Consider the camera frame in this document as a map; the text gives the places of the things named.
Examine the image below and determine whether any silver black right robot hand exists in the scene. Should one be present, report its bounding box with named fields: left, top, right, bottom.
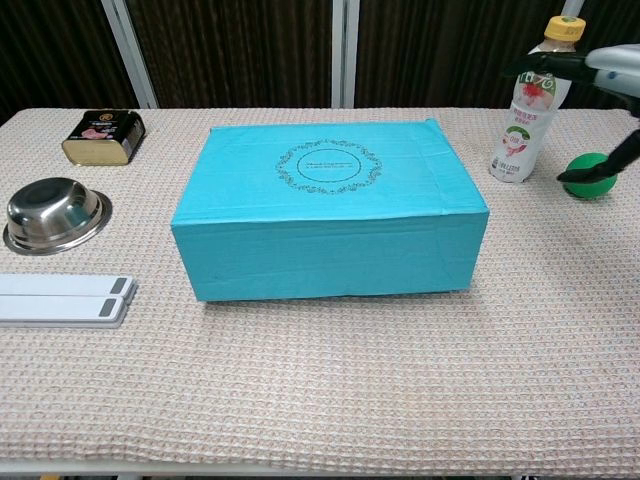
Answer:
left=502, top=43, right=640, bottom=184

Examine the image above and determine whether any light blue shoe box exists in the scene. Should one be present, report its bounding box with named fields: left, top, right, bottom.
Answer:
left=169, top=117, right=490, bottom=303

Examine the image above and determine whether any green ball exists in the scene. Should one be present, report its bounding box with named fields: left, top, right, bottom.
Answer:
left=562, top=152, right=621, bottom=201

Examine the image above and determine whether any yellow cap drink bottle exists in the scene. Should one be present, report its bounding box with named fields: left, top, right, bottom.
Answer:
left=488, top=15, right=587, bottom=184

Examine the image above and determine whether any beige woven tablecloth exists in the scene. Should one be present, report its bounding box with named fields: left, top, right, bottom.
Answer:
left=0, top=107, right=640, bottom=464

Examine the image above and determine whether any black gold tin can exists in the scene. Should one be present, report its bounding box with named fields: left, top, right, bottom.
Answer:
left=61, top=109, right=147, bottom=167

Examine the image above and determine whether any stainless steel bowl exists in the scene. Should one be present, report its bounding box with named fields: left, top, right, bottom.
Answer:
left=2, top=177, right=114, bottom=256

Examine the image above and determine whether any white flat folding bar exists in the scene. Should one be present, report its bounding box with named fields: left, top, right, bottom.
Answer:
left=0, top=294, right=132, bottom=330
left=0, top=273, right=139, bottom=302

